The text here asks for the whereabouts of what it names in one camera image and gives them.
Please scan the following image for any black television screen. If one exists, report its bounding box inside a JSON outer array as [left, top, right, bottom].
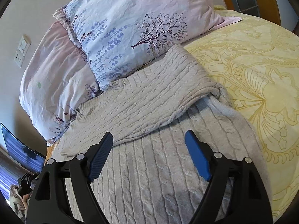
[[1, 123, 45, 173]]

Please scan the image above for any beige cable-knit sweater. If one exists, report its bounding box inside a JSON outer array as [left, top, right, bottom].
[[52, 45, 272, 223]]

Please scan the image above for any pink floral pillow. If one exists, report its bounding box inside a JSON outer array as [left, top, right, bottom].
[[19, 21, 101, 145]]

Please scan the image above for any floral pillow with tree print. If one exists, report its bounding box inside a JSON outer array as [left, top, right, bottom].
[[53, 0, 240, 90]]

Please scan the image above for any yellow patterned bedspread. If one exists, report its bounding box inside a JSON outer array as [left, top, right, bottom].
[[185, 6, 298, 221]]

